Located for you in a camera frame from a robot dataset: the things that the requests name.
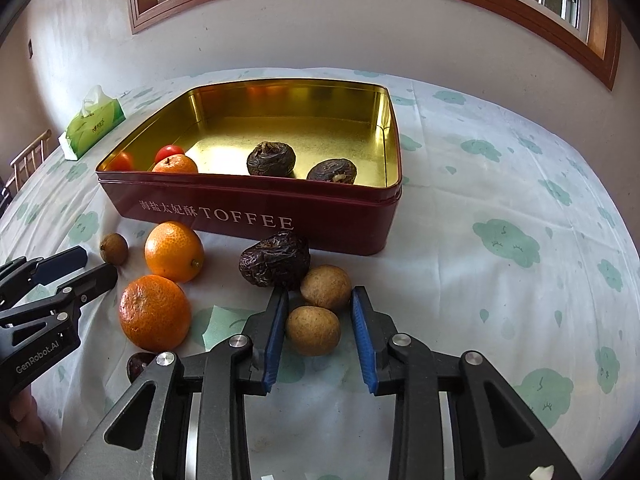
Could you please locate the tan longan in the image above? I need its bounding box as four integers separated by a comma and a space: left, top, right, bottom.
300, 264, 352, 311
286, 306, 342, 356

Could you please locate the lower orange mandarin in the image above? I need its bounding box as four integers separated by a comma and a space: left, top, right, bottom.
118, 274, 192, 352

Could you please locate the orange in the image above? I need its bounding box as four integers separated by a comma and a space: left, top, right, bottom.
144, 221, 205, 283
152, 154, 198, 174

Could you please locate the dark purple cherry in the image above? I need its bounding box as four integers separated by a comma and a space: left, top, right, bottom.
126, 352, 155, 384

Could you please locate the wrinkled dark passion fruit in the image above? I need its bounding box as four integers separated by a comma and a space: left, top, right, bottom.
246, 141, 296, 178

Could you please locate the dark wrinkled date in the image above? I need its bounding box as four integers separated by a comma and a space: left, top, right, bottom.
239, 232, 310, 289

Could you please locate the red cherry tomato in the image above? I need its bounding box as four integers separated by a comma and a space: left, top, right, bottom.
154, 144, 184, 164

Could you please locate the red gold toffee tin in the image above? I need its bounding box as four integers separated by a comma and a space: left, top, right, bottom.
96, 78, 402, 256

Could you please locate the wooden chair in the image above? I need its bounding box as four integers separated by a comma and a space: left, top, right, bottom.
1, 129, 52, 212

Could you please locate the brown longan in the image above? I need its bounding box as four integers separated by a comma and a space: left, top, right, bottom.
100, 233, 129, 266

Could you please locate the left hand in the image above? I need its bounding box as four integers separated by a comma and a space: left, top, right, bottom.
1, 387, 46, 448

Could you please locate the green tissue pack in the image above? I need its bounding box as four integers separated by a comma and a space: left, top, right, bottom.
58, 84, 125, 162

